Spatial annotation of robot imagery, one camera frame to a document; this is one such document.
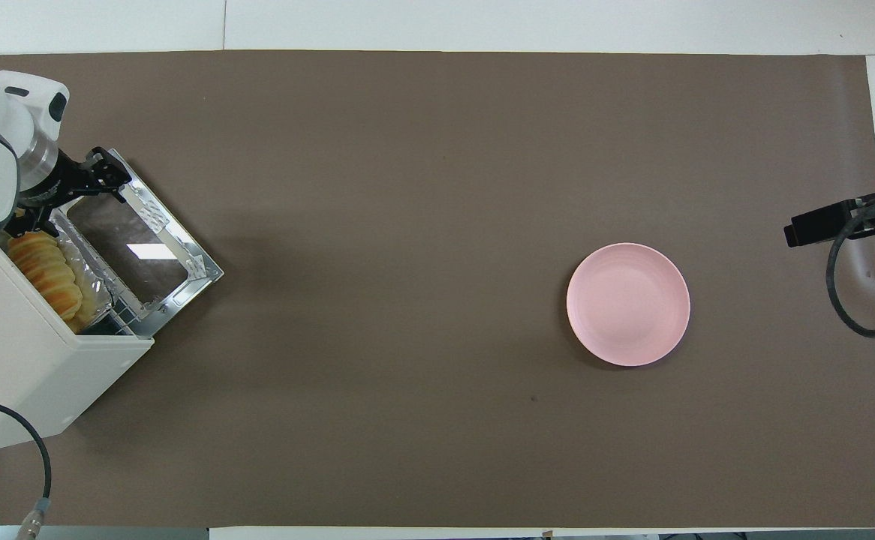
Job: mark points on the cream toaster oven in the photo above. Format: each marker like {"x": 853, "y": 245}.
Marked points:
{"x": 17, "y": 375}

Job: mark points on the brown table mat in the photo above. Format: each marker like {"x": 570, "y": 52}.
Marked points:
{"x": 407, "y": 225}

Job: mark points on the aluminium foil tray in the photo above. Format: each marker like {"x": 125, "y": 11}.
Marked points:
{"x": 92, "y": 281}

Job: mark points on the sliced yellow bread loaf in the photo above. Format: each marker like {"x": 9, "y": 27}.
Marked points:
{"x": 43, "y": 274}

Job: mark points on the glass oven door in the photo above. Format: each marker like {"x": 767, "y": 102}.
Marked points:
{"x": 145, "y": 247}

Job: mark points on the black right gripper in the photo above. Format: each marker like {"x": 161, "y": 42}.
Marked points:
{"x": 55, "y": 184}

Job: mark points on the pink round plate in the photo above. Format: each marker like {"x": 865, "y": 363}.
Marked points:
{"x": 627, "y": 304}

